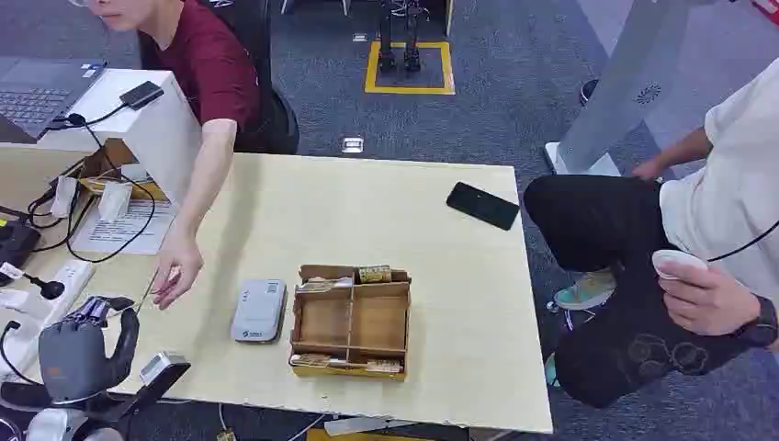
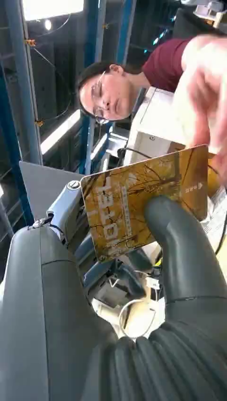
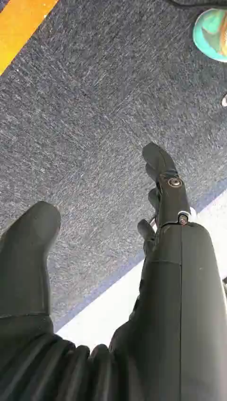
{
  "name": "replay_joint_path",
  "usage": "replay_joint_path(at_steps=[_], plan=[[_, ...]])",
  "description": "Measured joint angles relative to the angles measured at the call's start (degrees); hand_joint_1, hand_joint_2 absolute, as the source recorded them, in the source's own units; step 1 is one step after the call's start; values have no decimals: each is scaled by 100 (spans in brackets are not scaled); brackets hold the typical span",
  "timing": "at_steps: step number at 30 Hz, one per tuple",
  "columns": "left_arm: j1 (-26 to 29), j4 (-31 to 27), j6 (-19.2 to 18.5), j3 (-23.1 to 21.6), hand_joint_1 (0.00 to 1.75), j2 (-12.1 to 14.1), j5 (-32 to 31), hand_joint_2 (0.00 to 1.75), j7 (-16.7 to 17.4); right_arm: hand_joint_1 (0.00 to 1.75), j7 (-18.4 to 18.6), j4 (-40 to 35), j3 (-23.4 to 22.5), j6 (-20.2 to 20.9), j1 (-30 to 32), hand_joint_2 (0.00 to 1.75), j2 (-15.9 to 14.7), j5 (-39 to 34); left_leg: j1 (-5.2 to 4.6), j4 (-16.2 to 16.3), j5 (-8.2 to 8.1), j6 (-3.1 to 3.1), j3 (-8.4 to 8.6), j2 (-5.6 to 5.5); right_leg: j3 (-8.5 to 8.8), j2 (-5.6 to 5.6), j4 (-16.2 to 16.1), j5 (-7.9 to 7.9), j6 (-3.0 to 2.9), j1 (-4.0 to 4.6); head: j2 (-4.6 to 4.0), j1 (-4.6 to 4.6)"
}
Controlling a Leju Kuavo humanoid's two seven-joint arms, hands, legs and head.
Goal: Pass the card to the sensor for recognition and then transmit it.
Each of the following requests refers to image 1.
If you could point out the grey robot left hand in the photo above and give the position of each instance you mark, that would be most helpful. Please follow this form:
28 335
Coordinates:
73 359

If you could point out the person's hand holding white device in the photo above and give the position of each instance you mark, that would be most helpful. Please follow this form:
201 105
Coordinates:
706 301

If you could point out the person's hand over desk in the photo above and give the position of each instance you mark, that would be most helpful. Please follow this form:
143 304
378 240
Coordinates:
176 258

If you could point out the thin card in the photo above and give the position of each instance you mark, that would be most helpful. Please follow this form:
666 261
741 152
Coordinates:
174 277

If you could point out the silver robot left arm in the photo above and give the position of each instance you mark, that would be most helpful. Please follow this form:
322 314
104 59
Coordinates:
48 427

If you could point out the printed paper sheet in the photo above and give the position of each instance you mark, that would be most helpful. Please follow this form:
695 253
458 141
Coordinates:
125 228

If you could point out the black wristwatch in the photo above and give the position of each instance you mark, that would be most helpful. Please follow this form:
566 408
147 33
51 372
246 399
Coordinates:
764 322

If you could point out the white power strip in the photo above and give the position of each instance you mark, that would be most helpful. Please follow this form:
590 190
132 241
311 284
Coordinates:
42 304

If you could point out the black plug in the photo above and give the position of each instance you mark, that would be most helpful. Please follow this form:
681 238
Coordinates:
50 288

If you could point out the white paper tag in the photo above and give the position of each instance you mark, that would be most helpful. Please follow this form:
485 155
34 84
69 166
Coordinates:
114 202
63 196

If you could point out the grey card reader device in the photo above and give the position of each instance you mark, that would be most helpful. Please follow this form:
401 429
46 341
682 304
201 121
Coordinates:
258 310

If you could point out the green shoe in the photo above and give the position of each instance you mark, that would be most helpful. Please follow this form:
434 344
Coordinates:
587 291

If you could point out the person in white shirt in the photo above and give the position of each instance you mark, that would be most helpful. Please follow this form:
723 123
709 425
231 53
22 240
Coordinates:
730 182

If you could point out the brown cardboard box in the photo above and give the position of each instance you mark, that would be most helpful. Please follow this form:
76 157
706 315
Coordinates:
103 161

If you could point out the black charger block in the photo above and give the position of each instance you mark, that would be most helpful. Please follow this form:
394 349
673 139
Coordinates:
15 243

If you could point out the white box stand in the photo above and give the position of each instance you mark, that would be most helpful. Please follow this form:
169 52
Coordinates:
158 128

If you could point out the pale card lying flat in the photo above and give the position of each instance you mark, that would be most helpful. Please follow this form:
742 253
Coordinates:
322 284

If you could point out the black power adapter small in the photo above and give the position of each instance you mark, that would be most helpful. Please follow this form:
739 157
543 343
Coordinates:
141 94

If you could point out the black office chair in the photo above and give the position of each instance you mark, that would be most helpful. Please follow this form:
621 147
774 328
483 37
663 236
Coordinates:
277 122

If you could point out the person in red shirt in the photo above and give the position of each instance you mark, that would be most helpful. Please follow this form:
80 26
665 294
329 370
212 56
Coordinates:
207 67

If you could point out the card stack with yellow print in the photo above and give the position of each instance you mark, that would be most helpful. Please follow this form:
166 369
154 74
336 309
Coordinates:
374 274

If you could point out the wooden card box with compartments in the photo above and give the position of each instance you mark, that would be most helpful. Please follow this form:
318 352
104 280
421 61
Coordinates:
377 322

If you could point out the grey laptop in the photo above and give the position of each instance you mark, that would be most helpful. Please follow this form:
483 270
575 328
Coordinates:
36 91

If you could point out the white pillar stand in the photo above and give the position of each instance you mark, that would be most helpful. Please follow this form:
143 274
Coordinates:
615 91

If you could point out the black smartphone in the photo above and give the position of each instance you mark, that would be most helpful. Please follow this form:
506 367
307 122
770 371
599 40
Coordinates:
483 206

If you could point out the small metal floor socket plate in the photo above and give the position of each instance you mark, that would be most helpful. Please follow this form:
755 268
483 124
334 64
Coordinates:
360 37

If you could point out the black robot legs in background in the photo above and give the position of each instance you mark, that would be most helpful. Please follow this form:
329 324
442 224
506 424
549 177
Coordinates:
412 42

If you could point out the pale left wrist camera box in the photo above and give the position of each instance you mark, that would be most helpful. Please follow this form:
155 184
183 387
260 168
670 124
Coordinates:
159 365

